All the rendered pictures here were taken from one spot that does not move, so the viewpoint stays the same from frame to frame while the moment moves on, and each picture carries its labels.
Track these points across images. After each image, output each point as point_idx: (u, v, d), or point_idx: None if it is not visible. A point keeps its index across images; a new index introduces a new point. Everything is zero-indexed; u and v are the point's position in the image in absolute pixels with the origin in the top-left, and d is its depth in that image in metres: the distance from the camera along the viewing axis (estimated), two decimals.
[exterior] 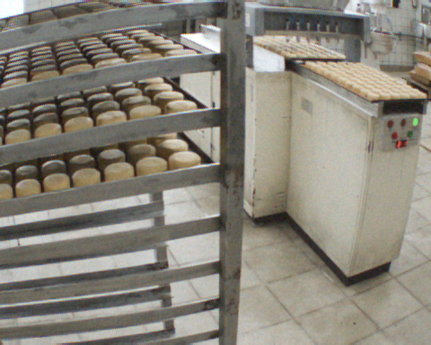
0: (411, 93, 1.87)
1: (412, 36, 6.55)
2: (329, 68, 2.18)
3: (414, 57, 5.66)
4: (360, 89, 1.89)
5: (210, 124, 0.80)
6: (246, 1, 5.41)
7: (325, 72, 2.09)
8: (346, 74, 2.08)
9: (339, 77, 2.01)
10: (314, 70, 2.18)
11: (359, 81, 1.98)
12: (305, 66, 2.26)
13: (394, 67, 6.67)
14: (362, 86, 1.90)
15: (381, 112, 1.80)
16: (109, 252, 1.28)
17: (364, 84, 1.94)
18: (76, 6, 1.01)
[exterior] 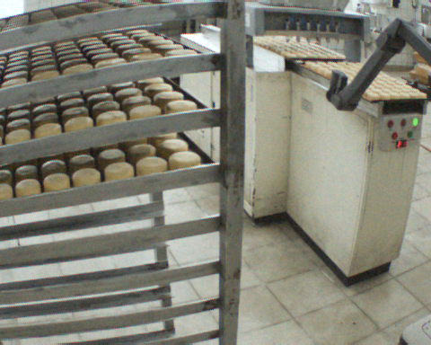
0: (411, 93, 1.87)
1: None
2: (329, 68, 2.18)
3: (414, 57, 5.66)
4: None
5: (210, 124, 0.80)
6: (246, 1, 5.41)
7: (325, 72, 2.09)
8: (346, 74, 2.08)
9: None
10: (314, 70, 2.18)
11: None
12: (305, 66, 2.26)
13: (394, 67, 6.67)
14: None
15: (381, 112, 1.80)
16: (109, 252, 1.28)
17: None
18: (76, 6, 1.01)
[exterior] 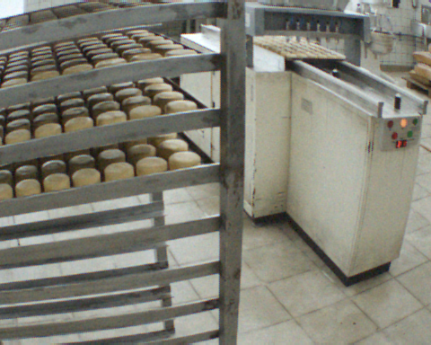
0: None
1: (412, 36, 6.55)
2: None
3: (414, 57, 5.66)
4: None
5: (210, 124, 0.80)
6: (246, 1, 5.41)
7: None
8: None
9: None
10: None
11: None
12: None
13: (394, 67, 6.67)
14: None
15: (381, 112, 1.80)
16: (109, 252, 1.28)
17: None
18: (76, 6, 1.01)
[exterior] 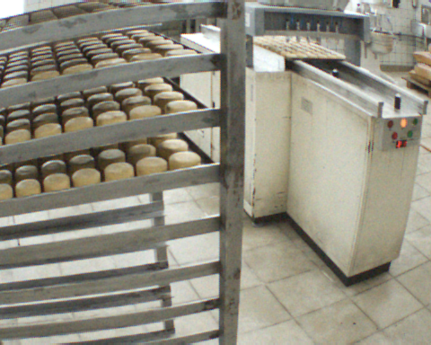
0: None
1: (412, 36, 6.55)
2: None
3: (414, 57, 5.66)
4: None
5: (210, 124, 0.80)
6: (246, 1, 5.41)
7: None
8: None
9: None
10: None
11: None
12: None
13: (394, 67, 6.67)
14: None
15: (381, 112, 1.80)
16: (109, 252, 1.28)
17: None
18: (76, 6, 1.01)
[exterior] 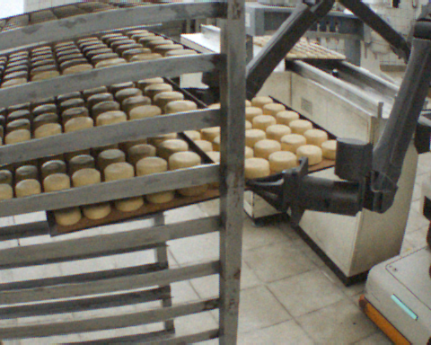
0: (278, 108, 1.17)
1: None
2: None
3: None
4: (295, 158, 0.95)
5: (210, 124, 0.80)
6: (246, 1, 5.41)
7: (162, 193, 0.85)
8: None
9: None
10: (113, 216, 0.83)
11: None
12: (64, 225, 0.80)
13: (394, 67, 6.67)
14: (286, 152, 0.95)
15: (381, 112, 1.80)
16: (109, 252, 1.28)
17: (259, 149, 0.98)
18: (76, 6, 1.01)
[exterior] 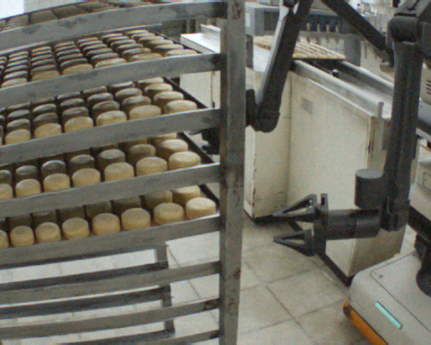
0: None
1: None
2: None
3: None
4: (150, 217, 0.88)
5: (210, 124, 0.80)
6: (246, 1, 5.41)
7: (21, 240, 0.78)
8: (37, 212, 0.87)
9: (69, 228, 0.82)
10: None
11: (91, 205, 0.90)
12: None
13: (394, 67, 6.67)
14: (142, 209, 0.89)
15: (381, 112, 1.80)
16: (109, 252, 1.28)
17: (117, 204, 0.91)
18: (76, 6, 1.01)
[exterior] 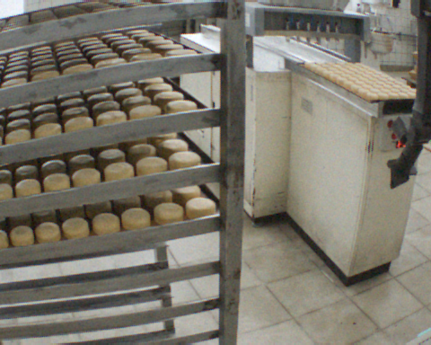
0: None
1: (412, 36, 6.55)
2: None
3: (414, 57, 5.66)
4: (150, 217, 0.88)
5: (210, 124, 0.80)
6: (246, 1, 5.41)
7: (21, 240, 0.78)
8: (37, 212, 0.87)
9: (69, 228, 0.82)
10: None
11: (91, 205, 0.90)
12: None
13: (394, 67, 6.67)
14: (142, 209, 0.89)
15: (381, 112, 1.80)
16: (109, 252, 1.28)
17: (117, 204, 0.91)
18: (76, 6, 1.01)
